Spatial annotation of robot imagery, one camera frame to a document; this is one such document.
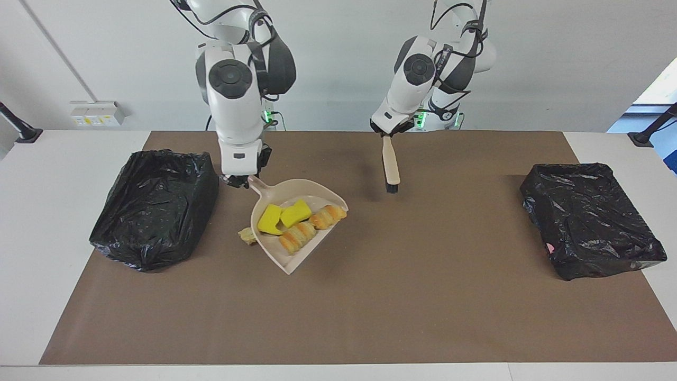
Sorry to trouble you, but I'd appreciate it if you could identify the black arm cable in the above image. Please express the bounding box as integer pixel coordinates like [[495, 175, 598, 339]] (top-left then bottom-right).
[[429, 0, 490, 106], [175, 0, 281, 102]]

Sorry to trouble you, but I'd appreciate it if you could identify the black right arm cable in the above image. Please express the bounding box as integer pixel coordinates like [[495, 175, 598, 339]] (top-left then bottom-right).
[[175, 0, 281, 102]]

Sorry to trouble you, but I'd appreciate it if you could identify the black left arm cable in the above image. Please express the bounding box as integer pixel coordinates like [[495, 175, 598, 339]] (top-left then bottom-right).
[[429, 0, 490, 106]]

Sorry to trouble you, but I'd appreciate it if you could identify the black bag lined bin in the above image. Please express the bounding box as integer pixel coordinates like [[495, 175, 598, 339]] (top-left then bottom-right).
[[89, 150, 220, 273]]

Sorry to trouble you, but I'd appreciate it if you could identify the white wall socket box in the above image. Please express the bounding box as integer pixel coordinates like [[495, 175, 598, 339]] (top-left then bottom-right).
[[69, 101, 127, 128]]

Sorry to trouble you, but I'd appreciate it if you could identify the beige foam chunk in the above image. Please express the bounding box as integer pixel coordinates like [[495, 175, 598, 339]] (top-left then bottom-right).
[[309, 204, 348, 230]]

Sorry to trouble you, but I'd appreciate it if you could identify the notched yellow sponge piece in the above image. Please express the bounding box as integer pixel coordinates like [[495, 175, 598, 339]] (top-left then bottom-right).
[[257, 204, 283, 236]]

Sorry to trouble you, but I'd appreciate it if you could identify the black bag bin pink spot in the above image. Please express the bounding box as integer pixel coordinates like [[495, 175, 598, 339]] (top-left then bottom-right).
[[519, 162, 668, 282]]

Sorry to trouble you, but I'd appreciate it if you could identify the beige hand brush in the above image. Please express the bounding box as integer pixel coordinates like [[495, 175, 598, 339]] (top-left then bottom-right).
[[382, 135, 401, 193]]

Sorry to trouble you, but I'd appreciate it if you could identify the orange striped foam chunk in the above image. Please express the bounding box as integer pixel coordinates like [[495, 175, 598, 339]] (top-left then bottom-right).
[[279, 221, 318, 256]]

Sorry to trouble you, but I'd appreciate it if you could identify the brown table mat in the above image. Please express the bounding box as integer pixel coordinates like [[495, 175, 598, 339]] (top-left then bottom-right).
[[40, 131, 677, 366]]

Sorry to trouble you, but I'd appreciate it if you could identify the black clamp stand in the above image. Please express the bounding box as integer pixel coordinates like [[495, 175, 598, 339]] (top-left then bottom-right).
[[0, 102, 44, 144], [628, 102, 677, 148]]

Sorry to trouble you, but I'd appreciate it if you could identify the beige plastic dustpan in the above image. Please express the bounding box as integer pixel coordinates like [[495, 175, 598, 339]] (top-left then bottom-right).
[[247, 176, 350, 276]]

